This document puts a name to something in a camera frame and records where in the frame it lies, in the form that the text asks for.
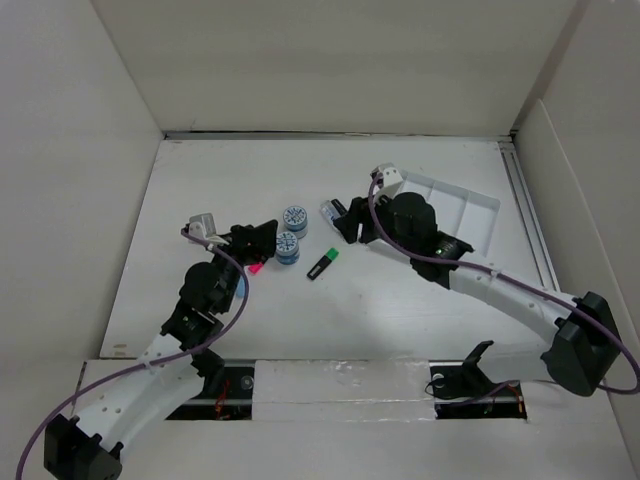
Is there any white organizer tray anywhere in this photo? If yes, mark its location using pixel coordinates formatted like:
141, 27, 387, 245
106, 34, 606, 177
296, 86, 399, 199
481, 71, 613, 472
398, 170, 501, 256

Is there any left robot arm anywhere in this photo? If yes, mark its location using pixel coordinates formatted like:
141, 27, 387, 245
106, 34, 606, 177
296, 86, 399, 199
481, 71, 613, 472
43, 220, 278, 479

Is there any green black highlighter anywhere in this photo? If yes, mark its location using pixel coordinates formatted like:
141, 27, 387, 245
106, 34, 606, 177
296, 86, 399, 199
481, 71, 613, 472
306, 248, 339, 281

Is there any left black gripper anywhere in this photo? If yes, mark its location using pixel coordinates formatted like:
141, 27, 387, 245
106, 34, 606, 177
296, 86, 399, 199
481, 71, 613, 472
204, 219, 275, 313

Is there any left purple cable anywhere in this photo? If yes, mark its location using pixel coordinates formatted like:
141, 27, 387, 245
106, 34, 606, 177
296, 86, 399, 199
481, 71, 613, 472
18, 227, 251, 480

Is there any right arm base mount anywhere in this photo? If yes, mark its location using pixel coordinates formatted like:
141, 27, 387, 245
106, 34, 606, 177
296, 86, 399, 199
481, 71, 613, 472
424, 341, 527, 420

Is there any blue black highlighter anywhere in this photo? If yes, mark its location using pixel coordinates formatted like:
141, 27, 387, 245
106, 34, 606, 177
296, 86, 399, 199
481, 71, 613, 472
320, 199, 347, 227

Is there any pink black highlighter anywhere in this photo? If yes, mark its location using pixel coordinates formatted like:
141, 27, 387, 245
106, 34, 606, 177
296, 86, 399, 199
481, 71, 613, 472
248, 263, 264, 275

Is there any aluminium rail right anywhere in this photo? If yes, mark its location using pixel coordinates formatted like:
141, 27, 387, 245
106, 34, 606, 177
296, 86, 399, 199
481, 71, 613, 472
498, 141, 559, 290

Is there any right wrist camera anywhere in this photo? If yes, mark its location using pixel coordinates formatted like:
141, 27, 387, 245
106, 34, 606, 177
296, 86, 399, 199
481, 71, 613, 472
371, 163, 405, 197

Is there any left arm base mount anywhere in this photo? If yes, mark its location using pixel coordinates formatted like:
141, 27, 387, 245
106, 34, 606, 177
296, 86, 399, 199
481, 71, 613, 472
167, 360, 255, 421

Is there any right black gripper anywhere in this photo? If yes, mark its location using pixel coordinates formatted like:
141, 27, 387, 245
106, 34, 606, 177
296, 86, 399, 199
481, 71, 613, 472
332, 187, 417, 257

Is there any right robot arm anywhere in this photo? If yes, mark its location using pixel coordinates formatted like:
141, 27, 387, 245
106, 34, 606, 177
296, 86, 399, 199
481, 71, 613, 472
329, 192, 622, 400

